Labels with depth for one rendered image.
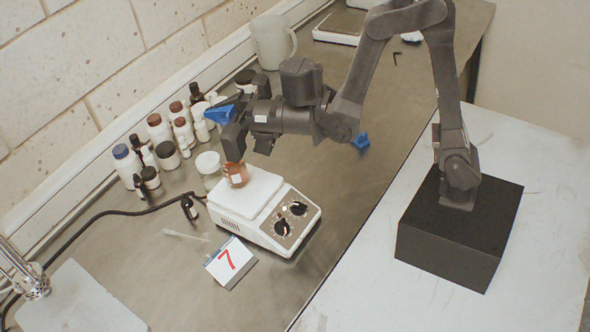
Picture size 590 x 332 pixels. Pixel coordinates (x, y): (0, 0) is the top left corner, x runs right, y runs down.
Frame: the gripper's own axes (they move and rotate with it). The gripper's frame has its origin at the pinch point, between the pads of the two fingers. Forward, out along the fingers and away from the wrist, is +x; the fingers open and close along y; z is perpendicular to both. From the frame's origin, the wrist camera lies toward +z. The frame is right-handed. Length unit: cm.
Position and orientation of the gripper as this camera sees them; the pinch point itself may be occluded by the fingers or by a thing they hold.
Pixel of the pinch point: (221, 113)
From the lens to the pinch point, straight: 76.7
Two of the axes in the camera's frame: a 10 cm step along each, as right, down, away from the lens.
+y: 2.5, -7.0, 6.7
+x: -9.6, -0.9, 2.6
